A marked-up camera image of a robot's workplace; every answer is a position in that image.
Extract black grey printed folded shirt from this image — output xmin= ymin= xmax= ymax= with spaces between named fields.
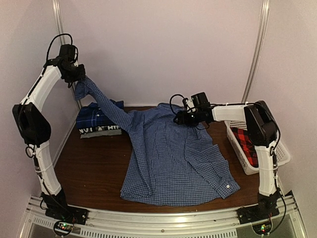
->
xmin=79 ymin=125 xmax=122 ymax=139

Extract dark blue plaid folded shirt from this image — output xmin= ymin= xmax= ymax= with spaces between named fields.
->
xmin=76 ymin=102 xmax=115 ymax=129

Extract blue small-check long sleeve shirt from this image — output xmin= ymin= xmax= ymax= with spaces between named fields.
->
xmin=75 ymin=78 xmax=240 ymax=207

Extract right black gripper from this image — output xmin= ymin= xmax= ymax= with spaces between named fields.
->
xmin=174 ymin=109 xmax=202 ymax=126

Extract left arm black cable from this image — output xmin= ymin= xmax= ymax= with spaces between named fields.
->
xmin=46 ymin=33 xmax=75 ymax=65

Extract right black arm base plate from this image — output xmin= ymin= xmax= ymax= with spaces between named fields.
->
xmin=236 ymin=205 xmax=280 ymax=224

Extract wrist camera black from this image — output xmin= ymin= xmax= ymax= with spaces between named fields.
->
xmin=58 ymin=44 xmax=76 ymax=60
xmin=191 ymin=92 xmax=210 ymax=108

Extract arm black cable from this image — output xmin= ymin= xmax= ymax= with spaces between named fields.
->
xmin=46 ymin=33 xmax=75 ymax=65
xmin=169 ymin=93 xmax=193 ymax=117

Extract red black plaid shirt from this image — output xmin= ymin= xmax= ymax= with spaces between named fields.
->
xmin=231 ymin=127 xmax=259 ymax=168

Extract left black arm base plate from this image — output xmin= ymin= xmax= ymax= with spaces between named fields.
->
xmin=45 ymin=206 xmax=88 ymax=225

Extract left circuit board with leds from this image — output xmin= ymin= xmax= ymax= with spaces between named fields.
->
xmin=53 ymin=221 xmax=74 ymax=236

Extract circuit board with leds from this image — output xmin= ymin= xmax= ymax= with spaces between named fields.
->
xmin=252 ymin=221 xmax=272 ymax=236
xmin=53 ymin=221 xmax=74 ymax=236

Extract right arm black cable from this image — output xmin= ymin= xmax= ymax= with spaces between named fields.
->
xmin=169 ymin=93 xmax=193 ymax=117

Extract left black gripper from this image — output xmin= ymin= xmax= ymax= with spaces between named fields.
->
xmin=64 ymin=64 xmax=85 ymax=83

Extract left aluminium frame post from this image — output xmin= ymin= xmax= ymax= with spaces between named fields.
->
xmin=52 ymin=0 xmax=82 ymax=109

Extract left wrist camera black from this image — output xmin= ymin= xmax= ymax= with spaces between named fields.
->
xmin=58 ymin=44 xmax=76 ymax=60

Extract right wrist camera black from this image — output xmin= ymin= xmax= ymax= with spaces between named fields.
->
xmin=191 ymin=92 xmax=210 ymax=108

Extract right aluminium frame post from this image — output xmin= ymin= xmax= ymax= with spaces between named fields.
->
xmin=241 ymin=0 xmax=270 ymax=103

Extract right circuit board with leds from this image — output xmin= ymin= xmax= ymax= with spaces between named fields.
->
xmin=252 ymin=221 xmax=272 ymax=236

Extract aluminium frame post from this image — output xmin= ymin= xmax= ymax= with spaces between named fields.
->
xmin=241 ymin=0 xmax=270 ymax=103
xmin=52 ymin=0 xmax=82 ymax=109

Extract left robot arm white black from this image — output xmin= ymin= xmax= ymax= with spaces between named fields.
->
xmin=12 ymin=58 xmax=86 ymax=220

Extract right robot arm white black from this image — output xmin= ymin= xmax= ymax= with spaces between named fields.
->
xmin=173 ymin=99 xmax=280 ymax=219

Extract front aluminium rail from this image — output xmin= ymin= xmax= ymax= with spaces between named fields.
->
xmin=19 ymin=195 xmax=308 ymax=238

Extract white plastic basket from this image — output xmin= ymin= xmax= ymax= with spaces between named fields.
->
xmin=224 ymin=120 xmax=291 ymax=176

